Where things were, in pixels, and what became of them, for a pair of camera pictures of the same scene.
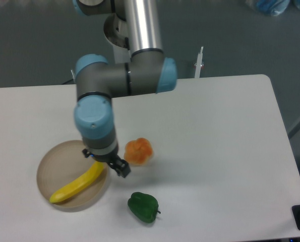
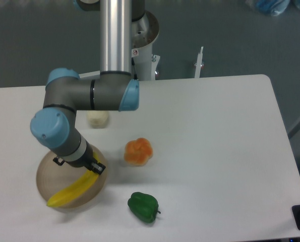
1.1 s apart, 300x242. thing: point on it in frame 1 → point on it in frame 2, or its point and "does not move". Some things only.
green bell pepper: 144,206 does not move
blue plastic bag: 273,7 does not move
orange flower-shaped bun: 138,152 does not move
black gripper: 121,166 → 85,160
